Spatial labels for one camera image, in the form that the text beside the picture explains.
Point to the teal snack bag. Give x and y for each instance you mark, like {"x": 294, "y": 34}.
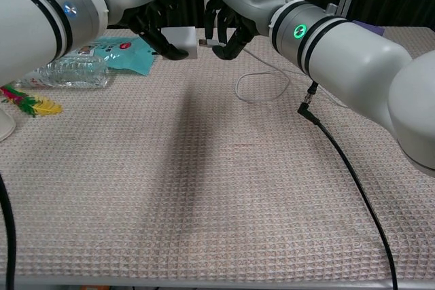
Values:
{"x": 125, "y": 55}

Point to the white charger block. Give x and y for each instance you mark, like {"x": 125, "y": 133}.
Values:
{"x": 183, "y": 38}

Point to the purple cube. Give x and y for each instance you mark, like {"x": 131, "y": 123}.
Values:
{"x": 370, "y": 28}

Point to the beige woven table mat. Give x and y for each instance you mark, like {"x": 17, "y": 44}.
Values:
{"x": 204, "y": 184}

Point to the colourful feather shuttlecock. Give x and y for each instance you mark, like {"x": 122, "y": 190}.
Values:
{"x": 44, "y": 106}

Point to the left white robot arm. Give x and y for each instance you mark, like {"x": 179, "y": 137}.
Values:
{"x": 34, "y": 25}

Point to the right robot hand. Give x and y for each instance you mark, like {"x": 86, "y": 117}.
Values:
{"x": 251, "y": 1}

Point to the clear plastic water bottle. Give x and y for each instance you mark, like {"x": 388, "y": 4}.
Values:
{"x": 74, "y": 74}

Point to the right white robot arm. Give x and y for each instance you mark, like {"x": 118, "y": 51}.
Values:
{"x": 357, "y": 55}

